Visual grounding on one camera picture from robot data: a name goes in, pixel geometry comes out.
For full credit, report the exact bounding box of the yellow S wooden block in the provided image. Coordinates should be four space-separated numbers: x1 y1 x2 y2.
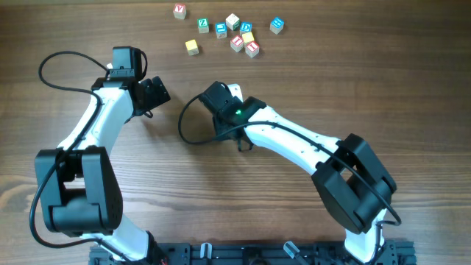
185 39 199 56

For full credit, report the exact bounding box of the right black cable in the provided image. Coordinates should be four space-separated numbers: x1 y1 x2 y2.
177 93 402 264

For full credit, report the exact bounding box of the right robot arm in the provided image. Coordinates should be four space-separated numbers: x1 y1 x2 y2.
198 82 397 264

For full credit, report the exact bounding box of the black cable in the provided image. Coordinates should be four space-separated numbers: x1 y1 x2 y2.
29 50 126 264
177 93 402 264

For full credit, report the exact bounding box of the green Z wooden block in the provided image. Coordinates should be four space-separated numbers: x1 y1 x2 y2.
197 18 210 34

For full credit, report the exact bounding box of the blue D wooden block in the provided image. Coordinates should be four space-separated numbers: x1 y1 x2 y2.
239 21 252 35

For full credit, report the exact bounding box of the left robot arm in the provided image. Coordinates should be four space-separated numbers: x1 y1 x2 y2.
29 46 170 264

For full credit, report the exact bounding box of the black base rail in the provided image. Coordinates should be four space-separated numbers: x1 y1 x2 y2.
88 239 417 265

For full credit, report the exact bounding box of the red I wooden block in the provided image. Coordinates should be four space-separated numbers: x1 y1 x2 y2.
230 35 244 52

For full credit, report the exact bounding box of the yellow C wooden block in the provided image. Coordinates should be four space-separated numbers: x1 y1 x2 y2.
241 32 255 45

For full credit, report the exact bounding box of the blue H wooden block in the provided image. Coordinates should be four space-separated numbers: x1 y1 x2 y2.
270 17 285 35

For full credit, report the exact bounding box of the red letter wooden block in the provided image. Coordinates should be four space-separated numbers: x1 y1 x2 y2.
173 4 187 20

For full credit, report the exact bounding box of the plain animal wooden block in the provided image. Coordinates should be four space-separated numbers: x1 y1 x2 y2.
225 13 240 31

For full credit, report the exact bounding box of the left black cable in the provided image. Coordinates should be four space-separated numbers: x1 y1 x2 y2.
29 50 126 264

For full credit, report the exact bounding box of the blue L wooden block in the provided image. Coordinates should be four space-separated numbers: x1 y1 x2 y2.
215 23 227 39

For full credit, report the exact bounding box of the red I block lower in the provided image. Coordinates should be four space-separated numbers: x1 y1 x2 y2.
245 41 260 58

